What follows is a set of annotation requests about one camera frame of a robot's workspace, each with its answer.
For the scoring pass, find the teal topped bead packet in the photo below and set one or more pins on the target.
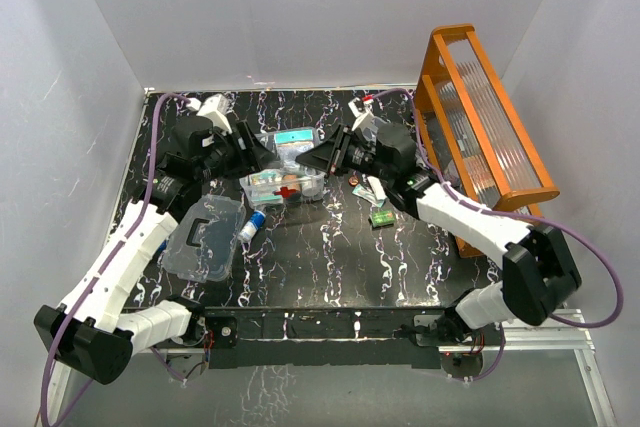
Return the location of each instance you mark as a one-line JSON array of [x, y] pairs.
[[289, 144]]

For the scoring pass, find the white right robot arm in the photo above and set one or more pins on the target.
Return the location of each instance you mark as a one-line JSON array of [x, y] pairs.
[[538, 270]]

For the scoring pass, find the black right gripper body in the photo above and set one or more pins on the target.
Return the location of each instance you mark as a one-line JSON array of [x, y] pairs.
[[361, 157]]

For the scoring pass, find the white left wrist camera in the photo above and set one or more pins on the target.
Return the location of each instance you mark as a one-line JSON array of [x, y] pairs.
[[214, 108]]

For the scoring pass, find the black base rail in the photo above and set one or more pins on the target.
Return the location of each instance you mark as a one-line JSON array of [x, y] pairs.
[[337, 336]]

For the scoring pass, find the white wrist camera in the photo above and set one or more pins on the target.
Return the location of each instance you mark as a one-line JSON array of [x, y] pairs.
[[214, 108], [361, 110]]

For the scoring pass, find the clear first aid box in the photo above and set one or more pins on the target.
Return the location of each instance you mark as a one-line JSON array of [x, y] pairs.
[[277, 185]]

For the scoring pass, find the blue white tube bottle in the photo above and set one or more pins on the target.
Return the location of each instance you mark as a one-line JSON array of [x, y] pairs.
[[252, 226]]

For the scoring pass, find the green small box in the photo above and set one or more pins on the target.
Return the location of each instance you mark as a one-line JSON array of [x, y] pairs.
[[382, 218]]

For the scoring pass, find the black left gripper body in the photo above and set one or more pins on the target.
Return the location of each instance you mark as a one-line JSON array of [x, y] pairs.
[[223, 161]]

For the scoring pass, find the white teal sachet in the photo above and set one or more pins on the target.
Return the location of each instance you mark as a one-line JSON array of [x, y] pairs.
[[371, 190]]

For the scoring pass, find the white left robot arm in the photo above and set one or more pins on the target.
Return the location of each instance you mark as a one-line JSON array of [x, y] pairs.
[[88, 330]]

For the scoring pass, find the clear box lid black handle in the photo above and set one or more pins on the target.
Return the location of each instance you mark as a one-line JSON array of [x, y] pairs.
[[202, 247]]

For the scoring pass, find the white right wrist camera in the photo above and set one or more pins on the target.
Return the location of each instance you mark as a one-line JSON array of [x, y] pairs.
[[361, 110]]

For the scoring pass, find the orange wooden rack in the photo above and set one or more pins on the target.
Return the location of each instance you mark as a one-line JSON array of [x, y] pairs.
[[471, 130]]

